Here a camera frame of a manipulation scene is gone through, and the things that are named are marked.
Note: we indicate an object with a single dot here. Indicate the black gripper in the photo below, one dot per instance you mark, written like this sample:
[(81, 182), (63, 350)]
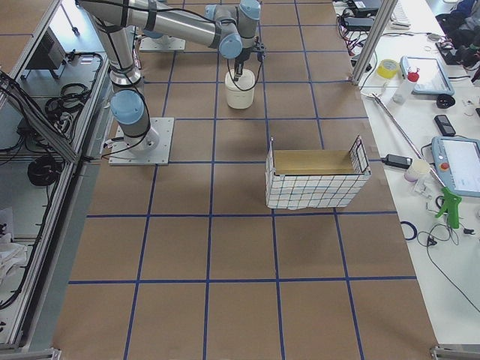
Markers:
[(243, 57)]

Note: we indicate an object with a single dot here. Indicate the white trash can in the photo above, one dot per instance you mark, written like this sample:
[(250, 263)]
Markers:
[(240, 93)]

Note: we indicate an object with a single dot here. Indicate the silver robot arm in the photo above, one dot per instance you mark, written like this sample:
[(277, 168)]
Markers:
[(229, 29)]

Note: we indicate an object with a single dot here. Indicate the grid-pattern storage box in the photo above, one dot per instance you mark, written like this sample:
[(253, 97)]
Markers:
[(317, 179)]

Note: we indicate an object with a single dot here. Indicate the yellow tape roll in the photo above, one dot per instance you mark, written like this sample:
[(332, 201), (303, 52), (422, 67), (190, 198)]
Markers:
[(387, 68)]

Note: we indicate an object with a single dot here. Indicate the clear bottle red cap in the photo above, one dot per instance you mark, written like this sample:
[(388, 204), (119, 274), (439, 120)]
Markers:
[(406, 88)]

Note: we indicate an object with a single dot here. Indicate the black power adapter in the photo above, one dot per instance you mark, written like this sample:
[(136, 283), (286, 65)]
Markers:
[(397, 161)]

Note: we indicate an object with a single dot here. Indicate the blue teach pendant far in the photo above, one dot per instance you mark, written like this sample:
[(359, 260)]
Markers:
[(433, 79)]

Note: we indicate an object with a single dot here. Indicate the blue teach pendant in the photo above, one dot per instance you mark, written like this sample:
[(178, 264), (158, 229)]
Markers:
[(457, 163), (433, 79)]

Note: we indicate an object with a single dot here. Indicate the white paper cup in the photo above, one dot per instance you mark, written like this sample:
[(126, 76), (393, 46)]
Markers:
[(417, 170)]

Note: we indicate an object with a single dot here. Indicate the blue teach pendant near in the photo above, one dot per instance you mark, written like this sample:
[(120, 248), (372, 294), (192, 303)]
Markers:
[(457, 163)]

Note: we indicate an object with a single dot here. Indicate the crumpled white cloth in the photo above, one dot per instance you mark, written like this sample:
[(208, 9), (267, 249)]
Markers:
[(13, 255)]

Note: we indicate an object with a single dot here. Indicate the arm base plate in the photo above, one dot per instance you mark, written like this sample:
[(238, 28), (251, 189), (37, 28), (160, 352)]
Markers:
[(153, 150), (164, 44)]

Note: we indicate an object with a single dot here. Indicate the aluminium frame post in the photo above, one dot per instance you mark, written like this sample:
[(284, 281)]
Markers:
[(382, 18)]

